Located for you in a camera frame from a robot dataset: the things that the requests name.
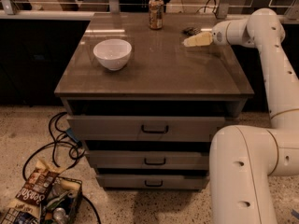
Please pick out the middle grey drawer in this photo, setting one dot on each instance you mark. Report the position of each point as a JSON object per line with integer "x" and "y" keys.
{"x": 167, "y": 160}

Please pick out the top grey drawer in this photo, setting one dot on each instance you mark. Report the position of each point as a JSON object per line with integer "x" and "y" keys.
{"x": 136, "y": 128}

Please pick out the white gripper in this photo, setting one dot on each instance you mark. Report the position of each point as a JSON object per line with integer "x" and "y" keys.
{"x": 219, "y": 34}

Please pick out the silver can in basket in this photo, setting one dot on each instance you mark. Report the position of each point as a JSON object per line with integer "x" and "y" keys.
{"x": 60, "y": 216}

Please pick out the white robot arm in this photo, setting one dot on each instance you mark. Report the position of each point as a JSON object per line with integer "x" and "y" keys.
{"x": 242, "y": 158}

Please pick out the grey drawer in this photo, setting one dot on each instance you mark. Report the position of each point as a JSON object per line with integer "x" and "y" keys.
{"x": 118, "y": 181}
{"x": 167, "y": 160}
{"x": 136, "y": 128}

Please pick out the grey three-drawer cabinet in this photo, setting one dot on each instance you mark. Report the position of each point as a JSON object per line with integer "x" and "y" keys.
{"x": 161, "y": 79}

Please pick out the brown snack chip bag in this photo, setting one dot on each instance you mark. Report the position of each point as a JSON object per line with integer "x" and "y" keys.
{"x": 36, "y": 189}

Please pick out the orange soda can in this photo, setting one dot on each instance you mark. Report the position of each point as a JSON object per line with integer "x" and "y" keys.
{"x": 156, "y": 12}

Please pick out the white ceramic bowl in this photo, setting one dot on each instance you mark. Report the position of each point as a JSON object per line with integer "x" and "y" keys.
{"x": 113, "y": 54}

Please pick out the bottom grey drawer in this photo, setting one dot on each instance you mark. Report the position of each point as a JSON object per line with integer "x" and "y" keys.
{"x": 118, "y": 181}

